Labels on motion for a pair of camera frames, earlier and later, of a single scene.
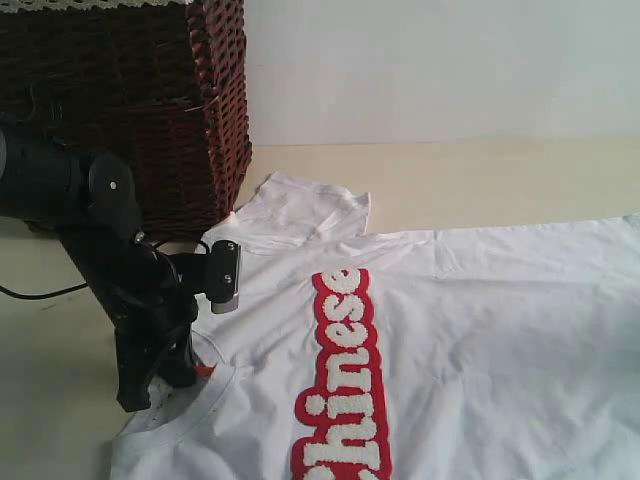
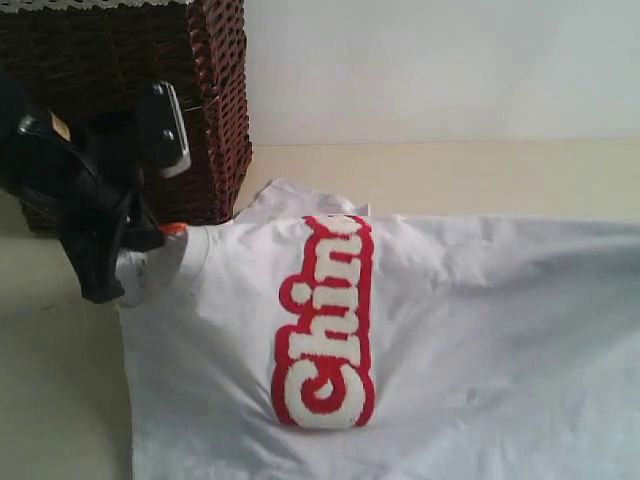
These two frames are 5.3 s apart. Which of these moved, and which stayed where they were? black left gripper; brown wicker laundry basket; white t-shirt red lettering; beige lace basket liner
Moved: black left gripper
Stayed: beige lace basket liner; brown wicker laundry basket; white t-shirt red lettering
